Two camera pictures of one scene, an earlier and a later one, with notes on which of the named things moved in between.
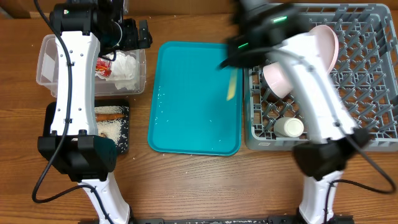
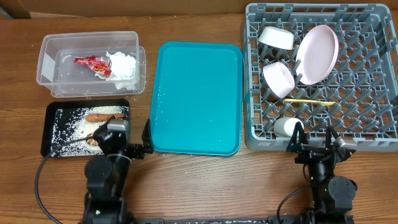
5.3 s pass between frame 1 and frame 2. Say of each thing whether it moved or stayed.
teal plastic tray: stayed
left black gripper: moved
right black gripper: moved
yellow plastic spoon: moved
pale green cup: stayed
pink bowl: stayed
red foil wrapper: stayed
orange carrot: stayed
